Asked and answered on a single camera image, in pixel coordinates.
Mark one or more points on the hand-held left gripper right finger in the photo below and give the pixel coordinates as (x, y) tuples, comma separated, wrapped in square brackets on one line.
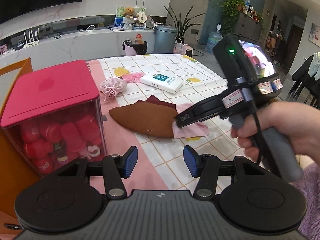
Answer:
[(190, 161)]

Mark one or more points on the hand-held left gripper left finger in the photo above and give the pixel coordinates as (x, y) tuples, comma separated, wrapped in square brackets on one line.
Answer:
[(131, 161)]

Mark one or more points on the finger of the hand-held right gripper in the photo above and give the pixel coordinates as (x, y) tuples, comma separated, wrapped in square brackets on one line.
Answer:
[(200, 106)]

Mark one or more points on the pink cloth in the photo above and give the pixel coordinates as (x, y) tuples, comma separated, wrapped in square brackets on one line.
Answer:
[(192, 130)]

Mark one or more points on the brown leaf-shaped plush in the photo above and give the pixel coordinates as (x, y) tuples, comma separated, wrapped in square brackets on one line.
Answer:
[(142, 118)]

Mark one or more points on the orange storage box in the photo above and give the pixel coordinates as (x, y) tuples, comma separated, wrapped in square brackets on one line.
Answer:
[(12, 170)]

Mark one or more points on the person's right hand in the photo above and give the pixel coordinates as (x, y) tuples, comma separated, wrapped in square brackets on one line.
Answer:
[(300, 130)]

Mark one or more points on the dark red cloth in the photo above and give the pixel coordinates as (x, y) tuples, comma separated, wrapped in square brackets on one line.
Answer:
[(160, 102)]

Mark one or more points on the white tissue pack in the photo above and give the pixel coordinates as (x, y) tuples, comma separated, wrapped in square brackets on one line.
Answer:
[(162, 82)]

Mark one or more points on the grey cabinet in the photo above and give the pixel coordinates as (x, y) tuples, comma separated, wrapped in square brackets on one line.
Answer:
[(247, 27)]

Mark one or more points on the blue water jug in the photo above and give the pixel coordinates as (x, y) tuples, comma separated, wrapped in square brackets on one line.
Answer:
[(213, 40)]

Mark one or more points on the chair with dark jacket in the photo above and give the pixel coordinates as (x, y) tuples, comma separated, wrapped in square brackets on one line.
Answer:
[(305, 72)]

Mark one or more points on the lemon print checked tablecloth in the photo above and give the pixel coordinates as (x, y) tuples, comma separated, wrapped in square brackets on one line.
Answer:
[(162, 65)]

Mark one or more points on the pink small heater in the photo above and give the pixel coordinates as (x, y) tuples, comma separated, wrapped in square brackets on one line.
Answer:
[(188, 50)]

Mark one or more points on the group of red plush toys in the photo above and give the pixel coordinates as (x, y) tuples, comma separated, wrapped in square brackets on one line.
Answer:
[(75, 132)]

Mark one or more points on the woven basket bag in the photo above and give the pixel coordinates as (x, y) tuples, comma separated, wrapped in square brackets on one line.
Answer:
[(178, 46)]

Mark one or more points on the group of small ornaments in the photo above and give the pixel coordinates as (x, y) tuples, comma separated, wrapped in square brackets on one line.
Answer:
[(250, 10)]

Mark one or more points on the bushy green potted plant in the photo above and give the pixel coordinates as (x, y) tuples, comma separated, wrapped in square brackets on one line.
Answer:
[(231, 7)]

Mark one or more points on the grey round trash can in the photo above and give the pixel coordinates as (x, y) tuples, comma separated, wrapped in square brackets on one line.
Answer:
[(163, 38)]

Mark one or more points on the pink pouch with tassel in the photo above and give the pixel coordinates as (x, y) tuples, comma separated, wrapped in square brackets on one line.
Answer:
[(113, 86)]

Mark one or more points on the pink bag with black liner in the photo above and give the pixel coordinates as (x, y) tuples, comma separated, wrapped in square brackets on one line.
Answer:
[(135, 46)]

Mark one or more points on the tall leafy floor plant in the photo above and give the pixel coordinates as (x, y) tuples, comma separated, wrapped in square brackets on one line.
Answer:
[(180, 20)]

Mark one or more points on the round white fan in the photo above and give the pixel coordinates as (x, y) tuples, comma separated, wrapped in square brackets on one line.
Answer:
[(143, 17)]

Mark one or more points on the clear box with red lid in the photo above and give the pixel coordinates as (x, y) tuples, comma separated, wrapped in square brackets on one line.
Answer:
[(50, 90)]

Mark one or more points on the dark notebook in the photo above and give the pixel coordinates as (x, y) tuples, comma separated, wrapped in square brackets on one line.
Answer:
[(116, 28)]

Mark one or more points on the teddy bear bouquet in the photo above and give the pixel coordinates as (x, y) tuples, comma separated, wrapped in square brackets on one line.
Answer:
[(129, 12)]

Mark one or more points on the white marble television console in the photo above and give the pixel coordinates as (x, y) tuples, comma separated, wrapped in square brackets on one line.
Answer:
[(62, 42)]

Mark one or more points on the white router with antennas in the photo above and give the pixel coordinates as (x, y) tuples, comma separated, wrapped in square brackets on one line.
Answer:
[(31, 40)]

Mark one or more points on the pink photo card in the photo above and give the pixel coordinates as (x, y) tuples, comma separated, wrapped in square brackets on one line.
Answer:
[(3, 48)]

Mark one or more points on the pale framed wall picture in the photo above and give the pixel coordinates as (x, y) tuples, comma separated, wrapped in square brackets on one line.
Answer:
[(315, 33)]

